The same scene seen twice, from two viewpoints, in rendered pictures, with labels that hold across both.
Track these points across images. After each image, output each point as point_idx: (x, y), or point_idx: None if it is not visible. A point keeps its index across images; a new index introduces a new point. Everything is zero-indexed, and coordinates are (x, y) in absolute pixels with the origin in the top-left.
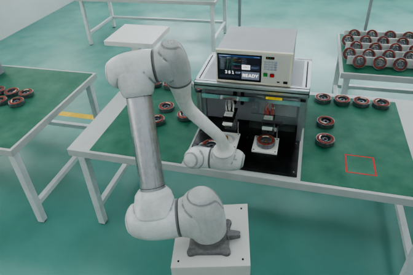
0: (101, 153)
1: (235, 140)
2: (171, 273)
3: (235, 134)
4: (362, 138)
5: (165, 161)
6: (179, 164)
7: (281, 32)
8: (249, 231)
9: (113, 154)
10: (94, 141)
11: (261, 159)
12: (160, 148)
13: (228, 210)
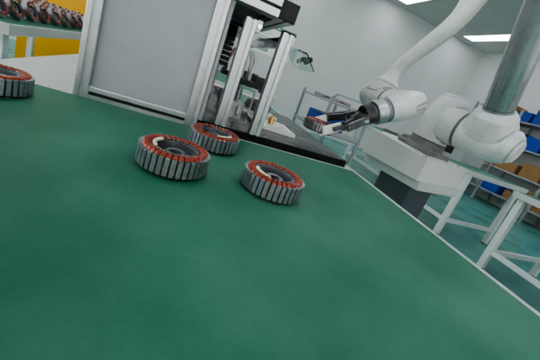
0: (524, 304)
1: (266, 120)
2: (462, 177)
3: (251, 115)
4: None
5: (370, 185)
6: (355, 173)
7: None
8: None
9: (478, 267)
10: None
11: (284, 121)
12: (353, 188)
13: (390, 137)
